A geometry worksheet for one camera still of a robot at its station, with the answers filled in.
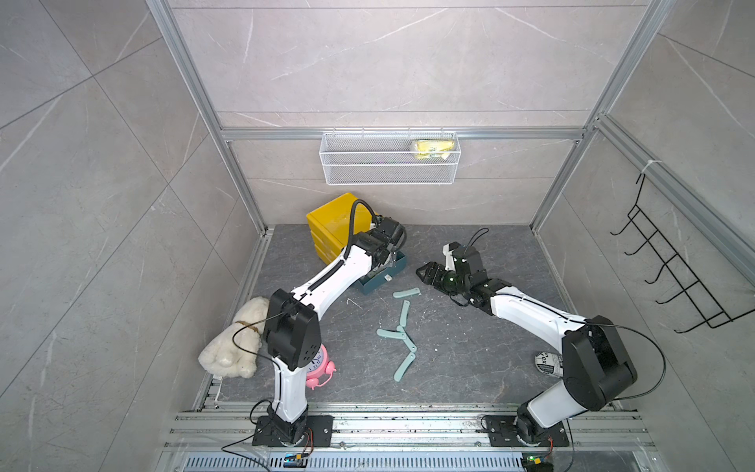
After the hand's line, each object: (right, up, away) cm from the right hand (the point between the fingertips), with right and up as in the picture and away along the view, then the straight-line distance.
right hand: (423, 273), depth 87 cm
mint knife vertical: (-6, -15, +6) cm, 17 cm away
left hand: (-14, +7, +1) cm, 16 cm away
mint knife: (-5, -8, +12) cm, 15 cm away
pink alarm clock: (-30, -27, -6) cm, 41 cm away
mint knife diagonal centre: (-5, -21, +1) cm, 21 cm away
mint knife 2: (-6, -27, -4) cm, 28 cm away
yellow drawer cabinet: (-29, +15, +3) cm, 33 cm away
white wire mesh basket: (-10, +40, +13) cm, 43 cm away
